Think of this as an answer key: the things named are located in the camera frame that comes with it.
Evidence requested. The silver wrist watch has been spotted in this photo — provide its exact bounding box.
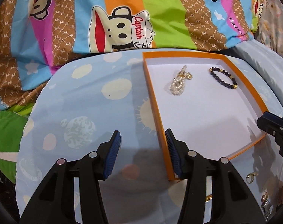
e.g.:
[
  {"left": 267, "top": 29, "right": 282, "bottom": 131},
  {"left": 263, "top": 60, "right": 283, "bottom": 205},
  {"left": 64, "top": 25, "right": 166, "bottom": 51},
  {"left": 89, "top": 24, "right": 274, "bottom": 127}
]
[{"left": 261, "top": 200, "right": 272, "bottom": 222}]

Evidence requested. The orange shallow jewelry box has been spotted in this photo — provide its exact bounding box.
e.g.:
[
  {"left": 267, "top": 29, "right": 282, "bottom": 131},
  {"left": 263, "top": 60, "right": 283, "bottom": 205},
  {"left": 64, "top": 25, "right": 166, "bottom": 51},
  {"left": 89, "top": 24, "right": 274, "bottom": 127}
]
[{"left": 143, "top": 51, "right": 267, "bottom": 181}]

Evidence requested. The gold bar clip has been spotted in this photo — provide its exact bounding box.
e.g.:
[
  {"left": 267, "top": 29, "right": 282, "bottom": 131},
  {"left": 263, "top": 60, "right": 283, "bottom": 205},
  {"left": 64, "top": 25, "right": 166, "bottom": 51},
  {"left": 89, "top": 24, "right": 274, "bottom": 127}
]
[{"left": 206, "top": 195, "right": 212, "bottom": 202}]

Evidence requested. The gold pendant hoop earring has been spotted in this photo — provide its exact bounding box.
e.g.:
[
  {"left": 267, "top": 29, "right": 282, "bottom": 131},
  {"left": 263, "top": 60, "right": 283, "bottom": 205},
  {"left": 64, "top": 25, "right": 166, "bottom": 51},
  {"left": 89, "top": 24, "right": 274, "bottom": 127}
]
[{"left": 246, "top": 172, "right": 258, "bottom": 185}]

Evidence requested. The pale blue floral blanket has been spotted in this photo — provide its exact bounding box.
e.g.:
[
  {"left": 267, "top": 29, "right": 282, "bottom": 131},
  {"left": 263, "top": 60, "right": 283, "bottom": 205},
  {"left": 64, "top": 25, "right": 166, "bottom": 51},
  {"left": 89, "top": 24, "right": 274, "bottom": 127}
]
[{"left": 234, "top": 0, "right": 283, "bottom": 107}]

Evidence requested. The light blue planet pillow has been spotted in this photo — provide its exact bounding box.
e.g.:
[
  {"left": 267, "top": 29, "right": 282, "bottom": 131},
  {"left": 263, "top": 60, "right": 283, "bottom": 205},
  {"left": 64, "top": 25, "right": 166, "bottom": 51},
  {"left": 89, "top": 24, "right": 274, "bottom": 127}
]
[{"left": 16, "top": 51, "right": 283, "bottom": 223}]

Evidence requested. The colorful monkey cartoon quilt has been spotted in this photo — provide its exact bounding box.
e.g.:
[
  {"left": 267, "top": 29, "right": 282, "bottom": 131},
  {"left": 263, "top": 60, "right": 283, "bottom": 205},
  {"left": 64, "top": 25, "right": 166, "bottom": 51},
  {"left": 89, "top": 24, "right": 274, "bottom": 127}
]
[{"left": 0, "top": 0, "right": 263, "bottom": 111}]

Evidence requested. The black bead bracelet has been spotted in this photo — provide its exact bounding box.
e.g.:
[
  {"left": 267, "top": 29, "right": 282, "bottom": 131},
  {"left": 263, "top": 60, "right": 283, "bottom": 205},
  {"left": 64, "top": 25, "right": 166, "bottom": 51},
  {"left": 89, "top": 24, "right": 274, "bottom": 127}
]
[{"left": 209, "top": 67, "right": 238, "bottom": 90}]

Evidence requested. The white pearl bracelet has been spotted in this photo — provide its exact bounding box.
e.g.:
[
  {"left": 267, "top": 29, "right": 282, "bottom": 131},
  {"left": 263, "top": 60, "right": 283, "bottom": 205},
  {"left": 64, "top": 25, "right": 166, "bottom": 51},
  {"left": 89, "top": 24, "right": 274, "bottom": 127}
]
[{"left": 170, "top": 65, "right": 194, "bottom": 96}]

